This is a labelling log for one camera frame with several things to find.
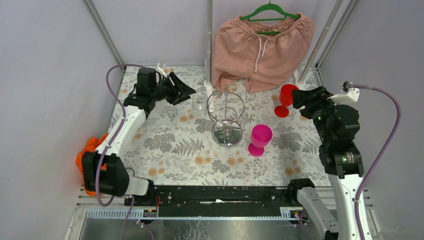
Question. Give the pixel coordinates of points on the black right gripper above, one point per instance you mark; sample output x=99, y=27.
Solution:
x=300, y=96

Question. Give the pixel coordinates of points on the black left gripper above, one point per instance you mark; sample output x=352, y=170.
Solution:
x=171, y=90

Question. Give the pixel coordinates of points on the red plastic wine glass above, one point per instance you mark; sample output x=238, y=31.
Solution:
x=285, y=99

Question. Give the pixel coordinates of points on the clear ribbed wine glass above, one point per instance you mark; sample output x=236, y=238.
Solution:
x=199, y=105

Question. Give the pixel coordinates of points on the pink plastic wine glass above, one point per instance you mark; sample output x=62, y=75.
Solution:
x=261, y=136

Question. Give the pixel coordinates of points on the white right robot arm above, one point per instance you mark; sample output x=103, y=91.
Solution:
x=343, y=164

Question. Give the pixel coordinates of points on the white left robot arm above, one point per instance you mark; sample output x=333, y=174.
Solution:
x=103, y=171

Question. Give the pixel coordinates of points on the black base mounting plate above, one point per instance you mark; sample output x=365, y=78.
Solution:
x=220, y=201

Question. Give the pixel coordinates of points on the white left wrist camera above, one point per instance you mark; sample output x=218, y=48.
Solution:
x=161, y=69

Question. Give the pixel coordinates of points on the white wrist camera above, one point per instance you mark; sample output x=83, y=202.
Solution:
x=348, y=96
x=161, y=69

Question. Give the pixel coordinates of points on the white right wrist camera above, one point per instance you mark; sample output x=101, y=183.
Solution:
x=348, y=96

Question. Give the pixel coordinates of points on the chrome wire glass rack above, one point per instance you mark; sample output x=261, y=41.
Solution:
x=225, y=109

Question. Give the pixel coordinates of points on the pink drawstring shorts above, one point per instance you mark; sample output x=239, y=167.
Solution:
x=267, y=55

